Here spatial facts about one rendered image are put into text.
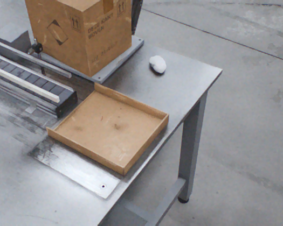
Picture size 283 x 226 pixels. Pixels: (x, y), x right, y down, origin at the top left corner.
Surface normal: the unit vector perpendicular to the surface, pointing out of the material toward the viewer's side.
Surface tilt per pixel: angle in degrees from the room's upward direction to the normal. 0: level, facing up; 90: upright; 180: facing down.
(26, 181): 0
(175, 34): 0
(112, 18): 90
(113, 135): 0
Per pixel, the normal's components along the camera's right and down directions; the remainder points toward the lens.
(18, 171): -0.07, -0.68
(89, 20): 0.74, 0.45
